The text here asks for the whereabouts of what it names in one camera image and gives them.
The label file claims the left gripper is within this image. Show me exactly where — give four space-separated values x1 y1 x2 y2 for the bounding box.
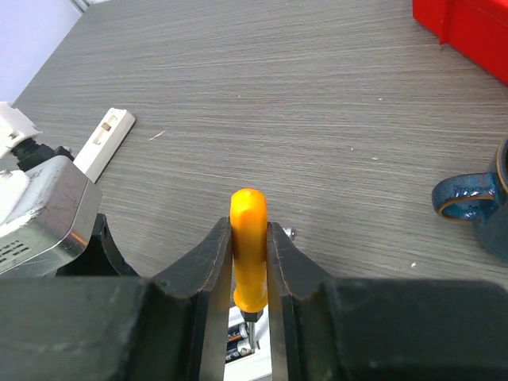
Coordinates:
56 214 138 276

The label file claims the white remote with orange batteries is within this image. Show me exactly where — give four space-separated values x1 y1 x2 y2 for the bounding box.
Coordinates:
73 108 136 183

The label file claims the black battery in remote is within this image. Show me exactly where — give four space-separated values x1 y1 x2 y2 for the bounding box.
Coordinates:
225 322 255 364

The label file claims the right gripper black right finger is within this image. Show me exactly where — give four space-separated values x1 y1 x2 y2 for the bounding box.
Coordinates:
267 223 507 380

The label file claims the red plastic tray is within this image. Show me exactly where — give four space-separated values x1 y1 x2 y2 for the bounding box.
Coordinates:
412 0 507 83

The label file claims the orange handle screwdriver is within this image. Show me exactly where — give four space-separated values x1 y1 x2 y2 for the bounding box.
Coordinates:
229 188 267 349

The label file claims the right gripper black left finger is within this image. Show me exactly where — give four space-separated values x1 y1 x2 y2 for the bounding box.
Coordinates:
1 217 232 380

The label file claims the dark blue mug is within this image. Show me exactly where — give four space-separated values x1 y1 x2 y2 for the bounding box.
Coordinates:
431 140 507 261

